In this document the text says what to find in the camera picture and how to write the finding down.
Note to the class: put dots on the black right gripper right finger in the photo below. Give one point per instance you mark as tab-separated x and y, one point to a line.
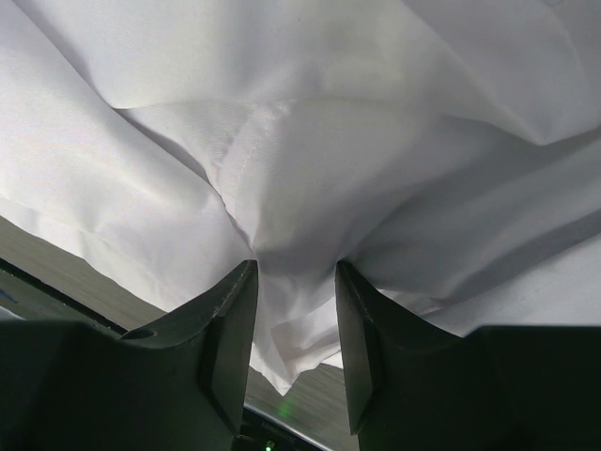
412	386

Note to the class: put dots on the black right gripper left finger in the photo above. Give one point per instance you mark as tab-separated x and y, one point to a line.
141	385

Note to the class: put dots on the white long sleeve shirt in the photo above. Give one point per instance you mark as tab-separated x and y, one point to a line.
450	150

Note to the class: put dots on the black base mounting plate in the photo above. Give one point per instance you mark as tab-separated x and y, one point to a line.
47	300

